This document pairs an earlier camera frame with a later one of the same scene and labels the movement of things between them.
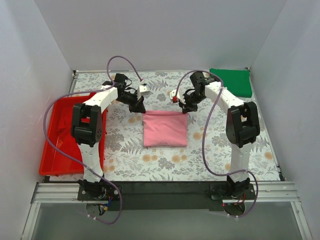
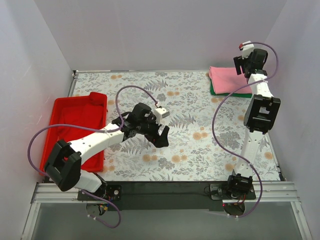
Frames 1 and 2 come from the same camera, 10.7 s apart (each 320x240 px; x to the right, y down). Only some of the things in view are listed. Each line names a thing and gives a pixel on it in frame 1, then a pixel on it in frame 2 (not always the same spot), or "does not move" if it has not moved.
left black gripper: x=136 y=104 -> x=155 y=132
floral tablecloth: x=226 y=137 does not move
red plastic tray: x=60 y=134 does not move
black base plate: x=170 y=195 does not move
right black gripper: x=188 y=104 -> x=239 y=65
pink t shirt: x=165 y=129 -> x=225 y=80
